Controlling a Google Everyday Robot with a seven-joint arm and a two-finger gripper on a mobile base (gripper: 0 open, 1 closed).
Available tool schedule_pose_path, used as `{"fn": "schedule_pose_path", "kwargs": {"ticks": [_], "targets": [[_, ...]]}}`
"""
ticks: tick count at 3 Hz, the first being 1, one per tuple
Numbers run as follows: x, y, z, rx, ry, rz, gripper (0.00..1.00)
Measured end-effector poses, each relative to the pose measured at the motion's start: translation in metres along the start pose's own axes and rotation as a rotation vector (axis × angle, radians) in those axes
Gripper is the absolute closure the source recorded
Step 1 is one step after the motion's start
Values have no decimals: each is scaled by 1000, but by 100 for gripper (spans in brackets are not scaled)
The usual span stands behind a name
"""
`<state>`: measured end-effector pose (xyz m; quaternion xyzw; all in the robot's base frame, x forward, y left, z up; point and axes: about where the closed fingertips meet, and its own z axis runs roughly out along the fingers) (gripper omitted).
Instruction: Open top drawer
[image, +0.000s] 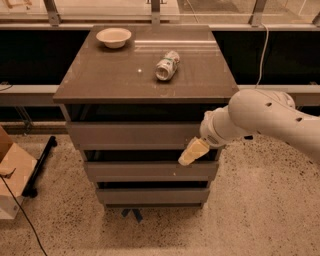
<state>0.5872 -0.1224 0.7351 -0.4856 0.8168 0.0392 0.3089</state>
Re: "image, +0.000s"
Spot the grey drawer cabinet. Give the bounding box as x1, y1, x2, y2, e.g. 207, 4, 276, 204
53, 25, 238, 208

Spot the grey middle drawer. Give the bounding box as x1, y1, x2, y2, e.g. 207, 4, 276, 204
84, 161, 218, 182

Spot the blue tape cross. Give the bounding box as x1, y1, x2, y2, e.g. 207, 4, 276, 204
121, 209, 143, 223

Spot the white cable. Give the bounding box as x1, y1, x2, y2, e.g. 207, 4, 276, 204
254, 23, 270, 90

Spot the grey drawer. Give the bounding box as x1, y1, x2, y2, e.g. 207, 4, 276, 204
84, 161, 218, 182
67, 122, 200, 150
96, 188, 209, 205

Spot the black wheeled stand leg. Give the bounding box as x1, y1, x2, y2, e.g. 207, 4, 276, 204
22, 136, 57, 198

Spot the white paper bowl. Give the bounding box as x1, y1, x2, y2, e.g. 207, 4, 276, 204
96, 28, 132, 49

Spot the crushed white can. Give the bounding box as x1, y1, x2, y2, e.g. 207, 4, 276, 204
155, 51, 180, 81

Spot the black cable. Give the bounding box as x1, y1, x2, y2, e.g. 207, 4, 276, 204
0, 174, 49, 256

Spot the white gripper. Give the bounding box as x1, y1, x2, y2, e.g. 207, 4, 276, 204
178, 110, 230, 166

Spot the grey bottom drawer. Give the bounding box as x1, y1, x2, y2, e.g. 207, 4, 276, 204
96, 188, 209, 205

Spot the cardboard box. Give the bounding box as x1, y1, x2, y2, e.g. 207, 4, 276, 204
0, 126, 37, 219

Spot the grey top drawer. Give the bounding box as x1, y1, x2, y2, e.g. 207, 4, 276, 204
67, 122, 200, 150

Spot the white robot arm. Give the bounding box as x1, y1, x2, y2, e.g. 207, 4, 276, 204
178, 89, 320, 166

